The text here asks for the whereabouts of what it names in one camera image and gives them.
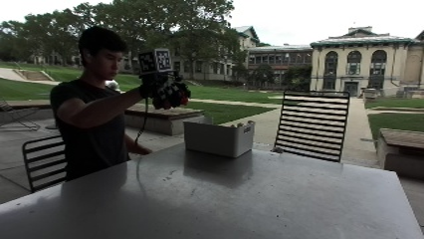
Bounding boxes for concrete outdoor stairs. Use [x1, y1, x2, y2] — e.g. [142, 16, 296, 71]
[12, 68, 56, 83]

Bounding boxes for metal lounge chair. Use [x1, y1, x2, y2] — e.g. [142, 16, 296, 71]
[0, 97, 43, 131]

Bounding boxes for white marker cube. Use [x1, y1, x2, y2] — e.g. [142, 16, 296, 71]
[137, 48, 174, 76]

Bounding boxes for brick building with flat roof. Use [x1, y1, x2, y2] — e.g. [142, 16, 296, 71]
[245, 44, 314, 90]

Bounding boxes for grey building behind trees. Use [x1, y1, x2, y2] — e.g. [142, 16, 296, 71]
[171, 25, 262, 83]

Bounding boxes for beige building with arched windows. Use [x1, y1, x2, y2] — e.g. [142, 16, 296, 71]
[308, 26, 424, 100]

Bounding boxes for red apple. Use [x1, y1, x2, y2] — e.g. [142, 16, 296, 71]
[169, 87, 191, 107]

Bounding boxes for the person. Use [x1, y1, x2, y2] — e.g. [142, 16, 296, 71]
[49, 25, 154, 182]

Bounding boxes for black slatted metal chair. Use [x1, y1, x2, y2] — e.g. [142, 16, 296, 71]
[271, 90, 352, 164]
[21, 134, 69, 194]

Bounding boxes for stone bench with wooden top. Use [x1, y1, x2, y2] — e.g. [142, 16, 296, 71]
[376, 127, 424, 181]
[124, 104, 207, 136]

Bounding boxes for black glove cable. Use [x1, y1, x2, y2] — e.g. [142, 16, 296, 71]
[133, 97, 152, 145]

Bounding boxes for white plastic bin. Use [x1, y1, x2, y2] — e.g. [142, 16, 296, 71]
[183, 119, 257, 159]

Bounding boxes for large green tree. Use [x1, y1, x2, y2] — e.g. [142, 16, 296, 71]
[72, 0, 242, 73]

